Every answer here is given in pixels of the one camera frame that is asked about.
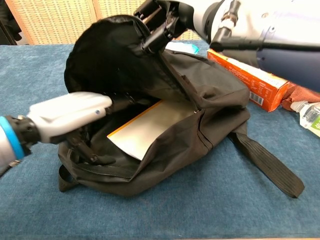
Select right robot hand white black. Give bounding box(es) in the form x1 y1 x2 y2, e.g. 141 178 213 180
133 0 226 55

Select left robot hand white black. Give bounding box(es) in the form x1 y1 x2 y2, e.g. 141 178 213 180
27 91 156 166

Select black backpack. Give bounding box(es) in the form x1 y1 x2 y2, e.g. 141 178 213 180
57 14 305 199

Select teal wet wipes pack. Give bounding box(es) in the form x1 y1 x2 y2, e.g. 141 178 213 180
166 41 200 56

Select wicker folding screen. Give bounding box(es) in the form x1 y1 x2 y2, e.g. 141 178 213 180
4 0 203 46

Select orange snack box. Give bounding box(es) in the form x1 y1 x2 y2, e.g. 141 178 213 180
206 48 296 113

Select brown cloth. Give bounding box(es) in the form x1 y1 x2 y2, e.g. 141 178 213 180
281 83 320 111

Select clear plastic bottle green label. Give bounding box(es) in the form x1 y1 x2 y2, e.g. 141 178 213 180
289 101 320 138

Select blue table mat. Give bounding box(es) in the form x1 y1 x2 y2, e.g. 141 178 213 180
0 39 320 240

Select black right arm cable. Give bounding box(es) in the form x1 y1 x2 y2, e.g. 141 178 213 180
209 24 320 52

